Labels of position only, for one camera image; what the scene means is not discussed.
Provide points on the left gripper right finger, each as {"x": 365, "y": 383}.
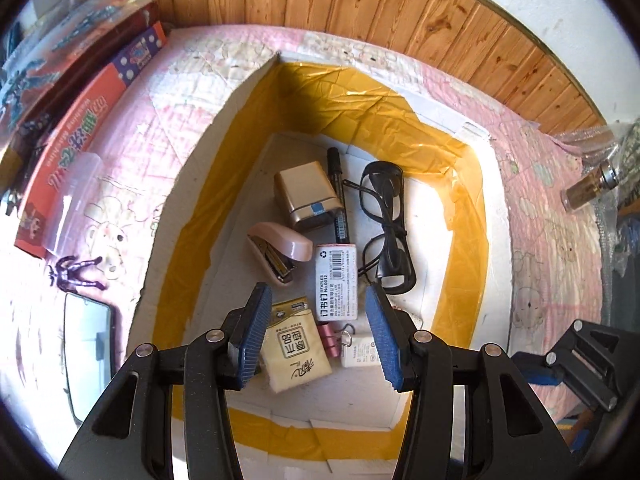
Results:
{"x": 391, "y": 330}

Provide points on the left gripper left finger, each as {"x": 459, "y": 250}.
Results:
{"x": 246, "y": 328}

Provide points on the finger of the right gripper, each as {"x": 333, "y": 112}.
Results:
{"x": 600, "y": 364}
{"x": 536, "y": 370}

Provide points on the white USB charger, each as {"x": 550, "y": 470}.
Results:
{"x": 359, "y": 351}

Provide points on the gold tissue pack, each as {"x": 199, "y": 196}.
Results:
{"x": 292, "y": 351}

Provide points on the pink binder clip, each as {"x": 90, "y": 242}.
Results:
{"x": 333, "y": 340}

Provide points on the black safety glasses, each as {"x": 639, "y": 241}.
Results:
{"x": 385, "y": 258}

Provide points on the pink stapler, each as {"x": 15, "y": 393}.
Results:
{"x": 279, "y": 248}

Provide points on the staples box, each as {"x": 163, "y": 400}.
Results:
{"x": 336, "y": 282}

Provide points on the black marker pen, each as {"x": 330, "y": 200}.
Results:
{"x": 335, "y": 175}

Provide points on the gold metal box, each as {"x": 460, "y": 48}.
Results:
{"x": 306, "y": 197}

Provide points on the black smartphone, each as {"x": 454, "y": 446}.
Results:
{"x": 88, "y": 352}

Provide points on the white cardboard box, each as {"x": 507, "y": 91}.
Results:
{"x": 287, "y": 110}

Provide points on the pink cartoon quilt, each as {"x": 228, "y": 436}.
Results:
{"x": 153, "y": 129}

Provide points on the glass tea bottle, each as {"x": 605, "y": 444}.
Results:
{"x": 599, "y": 180}

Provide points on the purple toy figure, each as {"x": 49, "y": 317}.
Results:
{"x": 66, "y": 275}

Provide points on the clear plastic case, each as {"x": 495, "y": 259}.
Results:
{"x": 67, "y": 216}

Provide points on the red toy box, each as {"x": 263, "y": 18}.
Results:
{"x": 74, "y": 133}

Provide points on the dark robot toy box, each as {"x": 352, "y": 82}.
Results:
{"x": 67, "y": 56}

